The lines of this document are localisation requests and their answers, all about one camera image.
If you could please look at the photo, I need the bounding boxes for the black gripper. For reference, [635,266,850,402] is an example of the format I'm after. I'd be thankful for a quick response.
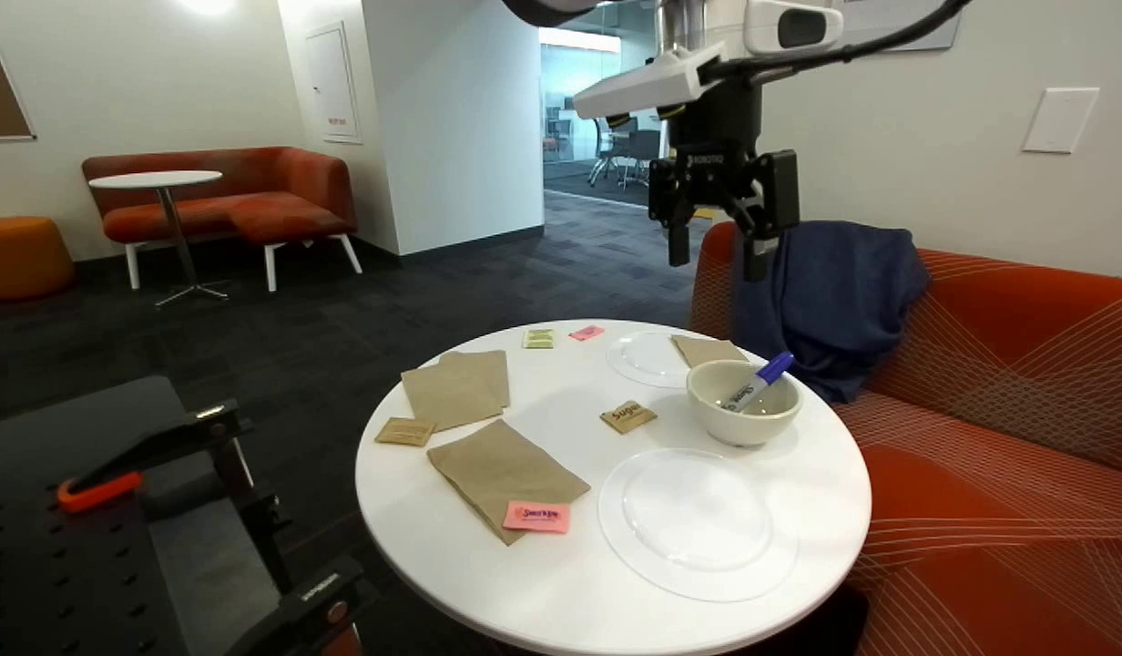
[646,149,801,285]

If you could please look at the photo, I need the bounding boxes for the marker with blue cap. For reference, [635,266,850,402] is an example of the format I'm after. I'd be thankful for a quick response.
[717,351,798,415]

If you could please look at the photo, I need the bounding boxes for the white ceramic bowl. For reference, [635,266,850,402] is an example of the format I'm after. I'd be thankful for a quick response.
[681,356,806,450]

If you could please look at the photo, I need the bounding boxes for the dark blue cloth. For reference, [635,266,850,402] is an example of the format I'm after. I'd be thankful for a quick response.
[728,218,932,408]

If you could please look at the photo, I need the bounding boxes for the black office chair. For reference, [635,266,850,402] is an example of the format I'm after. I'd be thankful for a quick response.
[591,116,662,192]

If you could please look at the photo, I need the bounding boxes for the small clear plastic lid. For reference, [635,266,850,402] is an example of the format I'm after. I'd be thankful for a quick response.
[606,326,693,393]

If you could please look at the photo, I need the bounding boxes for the small brown sugar packet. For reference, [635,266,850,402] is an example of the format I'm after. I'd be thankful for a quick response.
[597,397,660,437]

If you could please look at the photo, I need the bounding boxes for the large clear plastic lid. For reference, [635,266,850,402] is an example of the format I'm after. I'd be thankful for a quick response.
[592,443,801,607]

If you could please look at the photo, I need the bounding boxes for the folded brown paper napkin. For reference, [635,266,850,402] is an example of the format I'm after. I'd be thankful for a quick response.
[398,345,515,437]

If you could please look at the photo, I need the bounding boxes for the large brown paper napkin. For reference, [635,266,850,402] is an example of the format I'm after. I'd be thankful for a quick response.
[422,419,592,546]

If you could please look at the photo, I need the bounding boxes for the pink sweetener packet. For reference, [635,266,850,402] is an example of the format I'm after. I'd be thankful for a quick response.
[500,500,574,540]

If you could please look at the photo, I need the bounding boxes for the small brown napkin piece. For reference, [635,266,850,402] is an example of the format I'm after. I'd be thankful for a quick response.
[370,415,438,450]

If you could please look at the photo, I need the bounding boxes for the round white table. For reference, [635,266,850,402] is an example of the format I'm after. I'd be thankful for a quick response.
[348,316,878,656]

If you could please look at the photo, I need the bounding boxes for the orange patterned sofa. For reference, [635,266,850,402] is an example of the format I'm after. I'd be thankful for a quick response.
[685,218,1122,656]

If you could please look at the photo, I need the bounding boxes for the rust orange lounge sofa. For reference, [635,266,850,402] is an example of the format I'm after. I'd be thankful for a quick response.
[79,141,366,295]

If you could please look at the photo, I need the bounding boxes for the orange round ottoman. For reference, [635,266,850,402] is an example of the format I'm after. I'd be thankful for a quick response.
[0,215,77,307]

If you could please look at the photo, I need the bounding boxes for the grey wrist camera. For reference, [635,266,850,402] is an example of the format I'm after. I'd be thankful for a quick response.
[567,42,731,122]

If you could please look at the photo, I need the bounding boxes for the grey wall sign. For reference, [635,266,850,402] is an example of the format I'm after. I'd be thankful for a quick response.
[842,0,969,62]

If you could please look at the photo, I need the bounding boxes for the white wall plate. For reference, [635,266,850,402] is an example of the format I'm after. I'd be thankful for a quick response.
[1021,82,1102,159]

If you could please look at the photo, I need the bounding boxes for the black metal bracket frame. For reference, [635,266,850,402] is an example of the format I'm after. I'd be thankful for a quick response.
[188,397,370,656]

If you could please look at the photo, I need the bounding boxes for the small white pedestal table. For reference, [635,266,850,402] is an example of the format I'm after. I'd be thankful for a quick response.
[85,166,234,311]

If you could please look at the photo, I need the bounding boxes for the orange handled clamp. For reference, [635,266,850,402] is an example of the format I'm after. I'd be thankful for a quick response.
[56,467,150,518]

